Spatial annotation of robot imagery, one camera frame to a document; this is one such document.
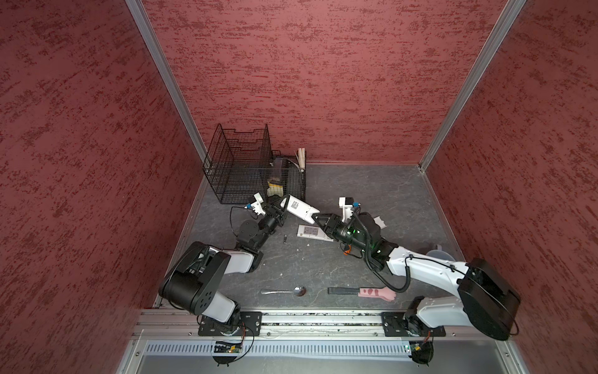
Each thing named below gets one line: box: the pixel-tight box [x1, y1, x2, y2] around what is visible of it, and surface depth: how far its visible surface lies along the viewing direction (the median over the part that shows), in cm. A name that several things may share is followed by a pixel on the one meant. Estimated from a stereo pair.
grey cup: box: [425, 243, 456, 262], surface depth 85 cm
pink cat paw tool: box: [327, 285, 397, 302], surface depth 81 cm
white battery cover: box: [373, 215, 387, 230], surface depth 102 cm
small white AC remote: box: [280, 194, 321, 225], surface depth 79 cm
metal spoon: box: [260, 285, 307, 297], surface depth 82 cm
